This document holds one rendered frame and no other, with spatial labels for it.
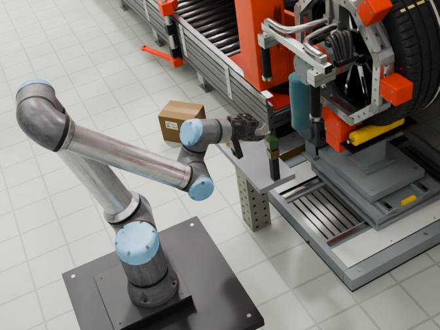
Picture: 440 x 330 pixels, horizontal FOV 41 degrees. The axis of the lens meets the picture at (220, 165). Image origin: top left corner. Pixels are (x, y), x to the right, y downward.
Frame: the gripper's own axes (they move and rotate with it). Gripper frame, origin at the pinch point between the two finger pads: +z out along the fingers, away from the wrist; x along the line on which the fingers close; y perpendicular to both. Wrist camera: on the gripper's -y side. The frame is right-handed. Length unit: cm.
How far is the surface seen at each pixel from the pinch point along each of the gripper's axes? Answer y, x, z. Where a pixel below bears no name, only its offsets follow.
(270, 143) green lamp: -3.1, -2.5, 0.9
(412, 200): -23, -26, 72
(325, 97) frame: 10.0, 10.3, 36.8
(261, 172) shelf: -21.7, 6.1, 9.7
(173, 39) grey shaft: -21, 167, 57
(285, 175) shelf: -18.9, -1.7, 15.7
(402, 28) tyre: 51, -23, 24
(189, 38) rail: -13, 146, 55
